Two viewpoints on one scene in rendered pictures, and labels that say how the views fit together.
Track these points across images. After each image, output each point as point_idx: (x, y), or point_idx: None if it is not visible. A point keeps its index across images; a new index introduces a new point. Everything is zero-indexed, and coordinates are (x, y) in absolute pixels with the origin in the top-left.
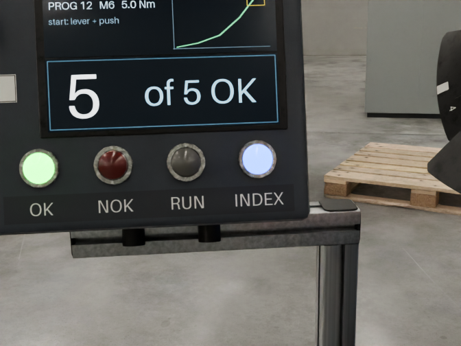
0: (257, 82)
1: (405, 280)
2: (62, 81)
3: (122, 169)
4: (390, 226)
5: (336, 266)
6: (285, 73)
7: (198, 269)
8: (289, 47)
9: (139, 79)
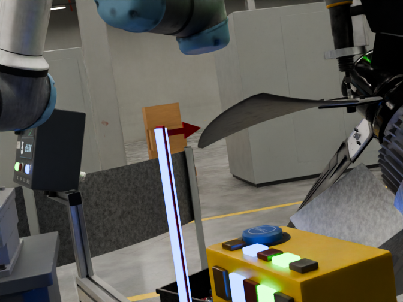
0: (31, 146)
1: None
2: (21, 143)
3: (19, 168)
4: None
5: (68, 214)
6: (33, 144)
7: None
8: (35, 135)
9: (25, 144)
